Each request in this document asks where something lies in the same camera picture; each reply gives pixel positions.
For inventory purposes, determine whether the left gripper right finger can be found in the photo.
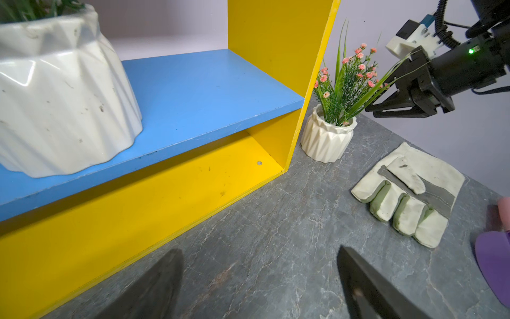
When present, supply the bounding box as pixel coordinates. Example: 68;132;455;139
337;245;430;318

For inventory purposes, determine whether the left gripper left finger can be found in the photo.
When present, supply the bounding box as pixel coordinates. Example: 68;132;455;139
96;249;184;318

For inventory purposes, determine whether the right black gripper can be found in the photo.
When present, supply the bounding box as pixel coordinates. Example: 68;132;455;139
365;47;455;118

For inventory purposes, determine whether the pink flower pot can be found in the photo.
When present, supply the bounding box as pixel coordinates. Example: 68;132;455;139
1;1;143;178
300;21;410;163

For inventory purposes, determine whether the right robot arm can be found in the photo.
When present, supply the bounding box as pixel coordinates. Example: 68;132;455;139
365;1;509;118

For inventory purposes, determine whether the yellow rack with coloured shelves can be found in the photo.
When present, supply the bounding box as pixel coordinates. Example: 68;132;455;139
1;1;339;318

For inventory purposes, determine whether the white grey work glove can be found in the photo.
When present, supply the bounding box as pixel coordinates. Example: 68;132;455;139
351;142;465;249

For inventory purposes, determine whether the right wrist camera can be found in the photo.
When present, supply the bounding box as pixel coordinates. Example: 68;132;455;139
385;14;443;59

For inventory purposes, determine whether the purple trowel pink handle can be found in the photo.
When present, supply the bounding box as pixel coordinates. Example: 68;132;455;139
475;198;509;308

